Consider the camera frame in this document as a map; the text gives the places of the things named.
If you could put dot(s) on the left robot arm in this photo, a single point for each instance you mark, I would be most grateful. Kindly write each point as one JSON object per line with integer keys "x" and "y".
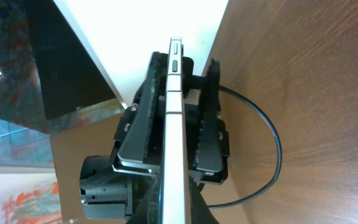
{"x": 126, "y": 183}

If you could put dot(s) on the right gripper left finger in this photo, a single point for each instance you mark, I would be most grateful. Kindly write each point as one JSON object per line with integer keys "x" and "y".
{"x": 148, "y": 211}

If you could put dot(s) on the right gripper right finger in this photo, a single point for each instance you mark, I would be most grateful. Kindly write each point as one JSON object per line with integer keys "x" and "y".
{"x": 200, "y": 213}

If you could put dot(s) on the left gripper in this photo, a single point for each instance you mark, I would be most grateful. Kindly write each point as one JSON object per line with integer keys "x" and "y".
{"x": 138, "y": 141}

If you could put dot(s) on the black Samsung Galaxy smartphone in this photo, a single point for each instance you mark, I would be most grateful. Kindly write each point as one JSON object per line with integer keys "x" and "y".
{"x": 175, "y": 194}

